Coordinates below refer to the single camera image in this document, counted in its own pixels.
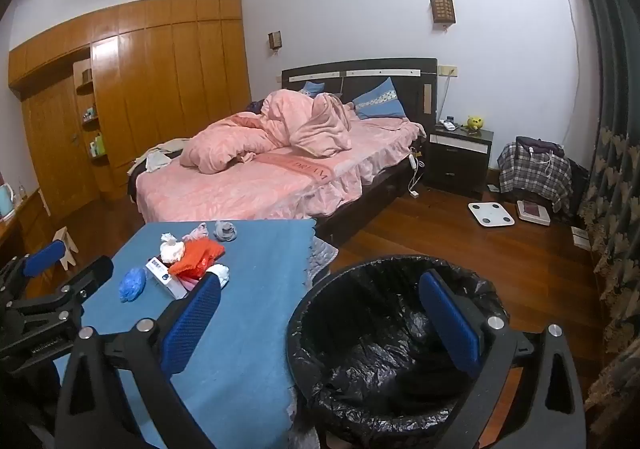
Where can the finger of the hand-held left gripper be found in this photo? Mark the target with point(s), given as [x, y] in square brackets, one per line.
[92, 274]
[44, 259]

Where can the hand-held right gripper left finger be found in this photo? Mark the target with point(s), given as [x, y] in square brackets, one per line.
[192, 316]

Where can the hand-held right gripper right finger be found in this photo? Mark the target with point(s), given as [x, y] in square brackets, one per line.
[450, 324]

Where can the blue plastic cover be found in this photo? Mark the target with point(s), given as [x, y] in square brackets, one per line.
[132, 285]

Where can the orange knitted mat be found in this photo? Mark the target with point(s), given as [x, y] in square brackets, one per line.
[187, 268]

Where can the white cardboard box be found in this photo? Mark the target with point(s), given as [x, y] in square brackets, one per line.
[161, 275]

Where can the red cloth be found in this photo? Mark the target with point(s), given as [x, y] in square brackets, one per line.
[210, 248]

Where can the trash bin with black bag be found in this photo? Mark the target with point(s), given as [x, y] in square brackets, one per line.
[360, 354]

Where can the wooden desk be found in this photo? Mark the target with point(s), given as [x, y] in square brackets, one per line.
[20, 229]

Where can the light blue kettle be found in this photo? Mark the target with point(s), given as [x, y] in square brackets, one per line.
[7, 199]

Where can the pink socks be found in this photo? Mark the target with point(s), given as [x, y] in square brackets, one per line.
[199, 231]

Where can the grey socks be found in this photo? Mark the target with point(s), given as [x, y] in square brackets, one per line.
[226, 230]

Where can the white bathroom scale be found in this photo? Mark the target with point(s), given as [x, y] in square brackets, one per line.
[491, 215]

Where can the green bottles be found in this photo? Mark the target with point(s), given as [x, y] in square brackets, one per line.
[96, 145]

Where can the pile of light clothes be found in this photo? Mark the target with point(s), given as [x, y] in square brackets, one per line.
[157, 156]

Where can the white and red scale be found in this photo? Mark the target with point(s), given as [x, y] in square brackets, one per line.
[532, 211]

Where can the grey quilted cloth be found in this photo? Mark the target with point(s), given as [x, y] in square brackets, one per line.
[322, 256]

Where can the small shelf bottles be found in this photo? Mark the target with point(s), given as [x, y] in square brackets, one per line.
[90, 113]

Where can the white paper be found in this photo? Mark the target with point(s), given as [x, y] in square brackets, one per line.
[581, 236]

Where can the pink bed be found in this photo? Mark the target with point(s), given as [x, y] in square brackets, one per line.
[280, 184]

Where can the dark nightstand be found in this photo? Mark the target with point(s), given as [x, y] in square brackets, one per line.
[457, 159]

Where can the white power strip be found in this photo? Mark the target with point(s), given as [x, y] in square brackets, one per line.
[413, 160]

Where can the plaid cloth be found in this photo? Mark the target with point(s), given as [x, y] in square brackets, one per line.
[530, 174]

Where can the white desk phone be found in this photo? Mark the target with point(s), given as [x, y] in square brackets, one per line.
[447, 124]

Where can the dark jacket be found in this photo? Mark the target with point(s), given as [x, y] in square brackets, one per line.
[537, 144]

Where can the yellow plush toy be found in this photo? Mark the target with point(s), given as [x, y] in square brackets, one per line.
[475, 123]

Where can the wooden wardrobe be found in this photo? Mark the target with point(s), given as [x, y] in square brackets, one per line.
[165, 79]

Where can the pink duvet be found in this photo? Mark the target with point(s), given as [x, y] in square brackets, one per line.
[300, 129]

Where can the blue pillow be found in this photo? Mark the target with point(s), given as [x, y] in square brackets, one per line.
[312, 88]
[380, 99]

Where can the dark floral curtain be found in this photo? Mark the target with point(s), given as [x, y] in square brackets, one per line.
[615, 129]

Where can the dark bed headboard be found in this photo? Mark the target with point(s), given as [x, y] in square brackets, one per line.
[380, 71]

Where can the wall socket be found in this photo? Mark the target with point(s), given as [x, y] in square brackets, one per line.
[447, 70]

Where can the brown wall lamp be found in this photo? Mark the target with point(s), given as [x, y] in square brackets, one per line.
[275, 39]
[443, 10]

